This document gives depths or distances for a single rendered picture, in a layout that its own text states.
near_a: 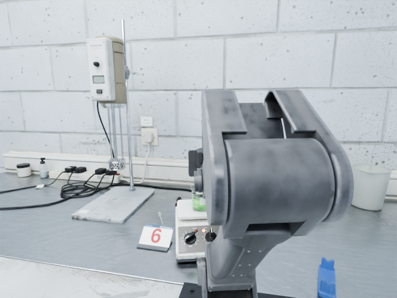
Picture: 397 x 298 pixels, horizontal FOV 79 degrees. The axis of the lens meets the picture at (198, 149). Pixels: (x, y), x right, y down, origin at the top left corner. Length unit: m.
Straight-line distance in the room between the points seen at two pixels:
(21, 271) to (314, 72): 1.18
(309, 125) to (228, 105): 0.06
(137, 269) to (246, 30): 0.98
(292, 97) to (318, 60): 0.95
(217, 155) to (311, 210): 0.07
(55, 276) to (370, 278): 0.73
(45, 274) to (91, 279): 0.12
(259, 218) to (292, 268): 0.53
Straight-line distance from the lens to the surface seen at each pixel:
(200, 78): 1.16
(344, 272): 0.73
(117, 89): 0.92
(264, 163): 0.16
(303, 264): 0.72
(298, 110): 0.21
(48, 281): 0.71
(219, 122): 0.18
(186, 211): 0.71
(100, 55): 0.91
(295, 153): 0.17
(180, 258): 0.66
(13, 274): 0.77
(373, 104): 1.24
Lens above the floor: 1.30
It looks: 11 degrees down
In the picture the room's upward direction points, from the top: straight up
